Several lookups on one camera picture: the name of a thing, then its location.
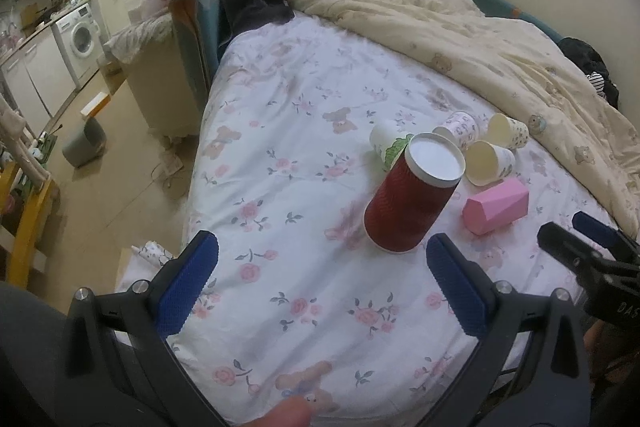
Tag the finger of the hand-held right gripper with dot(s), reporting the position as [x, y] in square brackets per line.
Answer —
[595, 227]
[565, 247]

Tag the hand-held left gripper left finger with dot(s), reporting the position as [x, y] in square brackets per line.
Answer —
[190, 287]

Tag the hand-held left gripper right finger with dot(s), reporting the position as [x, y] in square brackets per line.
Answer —
[456, 287]

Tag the red ribbed paper cup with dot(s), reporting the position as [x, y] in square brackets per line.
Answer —
[412, 194]

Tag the patterned paper cup stack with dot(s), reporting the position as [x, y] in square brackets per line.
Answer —
[152, 253]

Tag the pink faceted cup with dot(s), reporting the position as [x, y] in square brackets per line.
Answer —
[495, 207]

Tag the plain white paper cup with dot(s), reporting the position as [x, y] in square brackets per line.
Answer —
[490, 163]

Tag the cream patterned paper cup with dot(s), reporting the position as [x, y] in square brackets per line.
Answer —
[510, 132]

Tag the white cup with green print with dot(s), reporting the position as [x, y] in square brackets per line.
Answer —
[385, 147]

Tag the pink patterned paper cup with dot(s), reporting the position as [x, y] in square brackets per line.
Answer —
[460, 127]

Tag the person's left hand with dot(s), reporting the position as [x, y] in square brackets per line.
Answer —
[287, 413]

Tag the black striped clothing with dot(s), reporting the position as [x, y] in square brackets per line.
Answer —
[592, 67]

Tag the floral bed sheet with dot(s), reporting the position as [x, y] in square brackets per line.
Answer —
[300, 157]

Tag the yellow wooden stool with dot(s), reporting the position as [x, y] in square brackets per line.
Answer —
[30, 227]

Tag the person's grey clothing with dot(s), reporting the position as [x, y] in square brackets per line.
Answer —
[27, 357]

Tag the grey waste bin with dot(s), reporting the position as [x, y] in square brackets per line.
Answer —
[85, 144]

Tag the orange and white box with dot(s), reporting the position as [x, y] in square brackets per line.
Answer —
[96, 104]

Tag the cream covered sofa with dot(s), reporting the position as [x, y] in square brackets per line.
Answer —
[160, 77]

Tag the cream bear print quilt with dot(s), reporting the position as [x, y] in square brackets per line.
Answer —
[475, 37]

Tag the teal bed headboard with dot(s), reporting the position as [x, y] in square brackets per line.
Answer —
[515, 14]

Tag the teal armchair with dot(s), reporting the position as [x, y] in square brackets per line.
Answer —
[197, 27]

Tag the white kitchen cabinet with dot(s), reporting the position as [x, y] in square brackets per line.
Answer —
[35, 77]

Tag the white washing machine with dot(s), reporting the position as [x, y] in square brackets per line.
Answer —
[80, 39]

